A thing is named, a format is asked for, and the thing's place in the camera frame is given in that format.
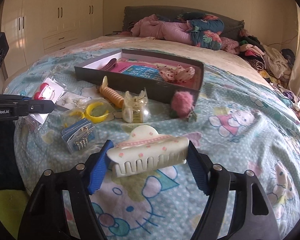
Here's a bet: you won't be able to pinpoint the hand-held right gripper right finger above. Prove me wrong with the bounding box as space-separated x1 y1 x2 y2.
186 140 282 240

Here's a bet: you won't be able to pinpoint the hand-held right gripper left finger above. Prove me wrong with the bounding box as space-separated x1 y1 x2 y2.
17 139 115 240

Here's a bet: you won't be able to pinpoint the clear plastic packet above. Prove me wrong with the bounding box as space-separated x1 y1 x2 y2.
20 114 49 133

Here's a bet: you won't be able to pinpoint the red earrings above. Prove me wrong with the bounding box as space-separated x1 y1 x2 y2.
27 77 68 105

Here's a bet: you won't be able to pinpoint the blue rectangular small box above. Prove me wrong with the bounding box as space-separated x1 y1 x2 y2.
61 118 95 154

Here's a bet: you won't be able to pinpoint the white hair claw clip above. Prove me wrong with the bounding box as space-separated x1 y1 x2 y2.
107 124 190 178

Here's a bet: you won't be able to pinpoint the yellow bangle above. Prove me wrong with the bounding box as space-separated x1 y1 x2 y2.
57 99 114 128

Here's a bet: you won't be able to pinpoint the pink pompom hair tie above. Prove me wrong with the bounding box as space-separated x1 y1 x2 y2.
169 91 198 122

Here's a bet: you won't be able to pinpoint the clear pearl hair claw clip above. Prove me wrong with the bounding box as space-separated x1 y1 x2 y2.
122 88 152 123

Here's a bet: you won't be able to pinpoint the orange spiral hair tie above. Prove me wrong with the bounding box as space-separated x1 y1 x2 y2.
99 76 127 108

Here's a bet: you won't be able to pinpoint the dark shallow cardboard box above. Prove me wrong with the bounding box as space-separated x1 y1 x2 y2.
74 49 204 105

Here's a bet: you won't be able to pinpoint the peach floral sheet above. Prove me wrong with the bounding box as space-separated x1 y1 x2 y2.
44 36 155 55

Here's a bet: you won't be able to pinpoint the dark hair barrette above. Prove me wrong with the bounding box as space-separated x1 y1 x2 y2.
98 58 118 72

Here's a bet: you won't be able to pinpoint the cream wardrobe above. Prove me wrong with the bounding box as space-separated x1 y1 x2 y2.
0 0 105 65

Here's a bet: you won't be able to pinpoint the floral fabric bow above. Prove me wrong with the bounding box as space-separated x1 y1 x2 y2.
157 64 196 82

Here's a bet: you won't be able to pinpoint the pink book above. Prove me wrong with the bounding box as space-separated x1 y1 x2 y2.
114 57 202 88

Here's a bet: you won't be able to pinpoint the person's green clothing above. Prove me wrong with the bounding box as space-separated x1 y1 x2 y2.
0 190 28 240

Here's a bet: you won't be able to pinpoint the cream bedspread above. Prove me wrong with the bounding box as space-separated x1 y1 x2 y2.
45 35 275 88

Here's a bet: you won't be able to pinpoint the pink floral bedding bundle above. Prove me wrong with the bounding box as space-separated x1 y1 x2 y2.
121 6 245 40

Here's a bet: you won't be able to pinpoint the pile of clothes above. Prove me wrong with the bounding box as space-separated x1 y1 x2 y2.
220 29 300 110

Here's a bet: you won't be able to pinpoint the dark floral quilt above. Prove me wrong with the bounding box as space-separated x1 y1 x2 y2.
176 12 225 50

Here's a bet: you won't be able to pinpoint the pink quilt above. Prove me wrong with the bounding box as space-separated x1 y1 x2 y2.
130 14 193 45

